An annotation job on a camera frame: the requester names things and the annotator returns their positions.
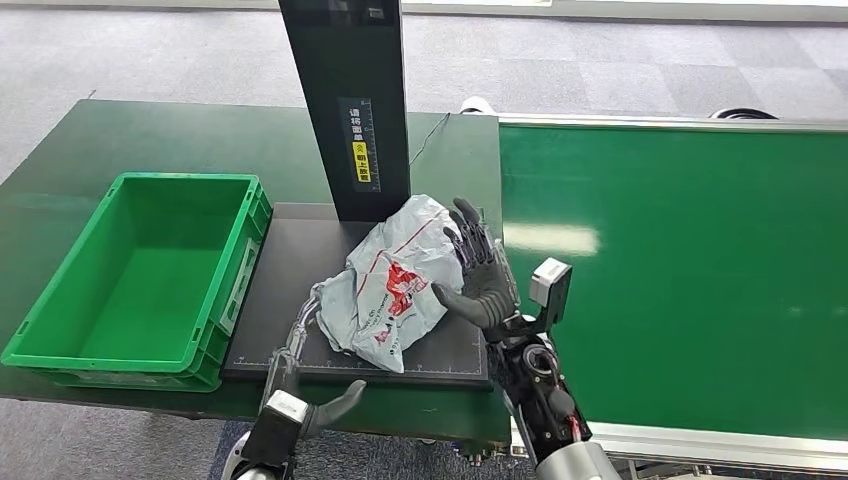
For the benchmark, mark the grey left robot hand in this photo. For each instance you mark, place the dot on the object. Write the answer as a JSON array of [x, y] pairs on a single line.
[[281, 378]]

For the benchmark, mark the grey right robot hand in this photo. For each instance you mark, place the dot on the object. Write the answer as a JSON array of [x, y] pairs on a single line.
[[487, 291]]

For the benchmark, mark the grey poly mailer package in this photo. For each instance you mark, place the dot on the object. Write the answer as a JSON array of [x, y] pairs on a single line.
[[391, 285]]

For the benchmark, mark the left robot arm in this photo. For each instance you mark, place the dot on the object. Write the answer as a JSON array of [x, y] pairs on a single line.
[[242, 467]]

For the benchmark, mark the black inbound scanning machine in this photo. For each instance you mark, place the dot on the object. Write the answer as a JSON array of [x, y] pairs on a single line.
[[298, 265]]

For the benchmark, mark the green conveyor belt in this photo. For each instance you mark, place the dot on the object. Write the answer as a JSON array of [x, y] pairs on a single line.
[[696, 265]]

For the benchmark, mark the white crate label holder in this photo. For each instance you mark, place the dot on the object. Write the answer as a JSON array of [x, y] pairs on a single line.
[[240, 285]]

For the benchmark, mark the green plastic crate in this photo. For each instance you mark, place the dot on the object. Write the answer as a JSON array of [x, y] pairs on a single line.
[[152, 291]]

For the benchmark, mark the white round object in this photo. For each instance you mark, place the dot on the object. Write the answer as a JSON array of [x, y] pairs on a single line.
[[478, 106]]

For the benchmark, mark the black yellow label sticker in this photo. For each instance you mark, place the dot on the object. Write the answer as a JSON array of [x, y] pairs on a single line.
[[361, 146]]

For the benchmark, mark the black round object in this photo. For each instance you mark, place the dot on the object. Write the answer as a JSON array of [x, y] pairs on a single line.
[[742, 114]]

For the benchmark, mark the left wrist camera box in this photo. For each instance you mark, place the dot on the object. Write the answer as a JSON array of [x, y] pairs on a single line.
[[278, 424]]

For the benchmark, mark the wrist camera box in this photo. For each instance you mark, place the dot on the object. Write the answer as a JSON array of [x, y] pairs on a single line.
[[278, 424], [553, 285]]

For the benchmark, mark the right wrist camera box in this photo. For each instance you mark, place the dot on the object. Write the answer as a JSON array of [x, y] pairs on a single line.
[[553, 285]]

